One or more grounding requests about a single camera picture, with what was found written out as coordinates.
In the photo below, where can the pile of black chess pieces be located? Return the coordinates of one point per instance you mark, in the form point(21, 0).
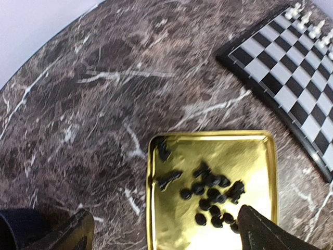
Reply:
point(205, 188)

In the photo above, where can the gold square tray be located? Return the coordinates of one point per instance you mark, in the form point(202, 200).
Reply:
point(249, 156)

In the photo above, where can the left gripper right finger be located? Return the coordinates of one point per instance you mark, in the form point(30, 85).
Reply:
point(258, 232)

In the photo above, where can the white chess pieces row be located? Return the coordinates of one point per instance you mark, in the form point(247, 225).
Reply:
point(312, 37)

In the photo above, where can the black silver chess board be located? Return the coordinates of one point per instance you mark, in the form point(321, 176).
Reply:
point(289, 79)

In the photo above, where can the dark blue mug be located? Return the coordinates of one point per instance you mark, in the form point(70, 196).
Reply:
point(18, 228)

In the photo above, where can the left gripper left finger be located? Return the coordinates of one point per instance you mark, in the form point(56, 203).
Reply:
point(75, 233)

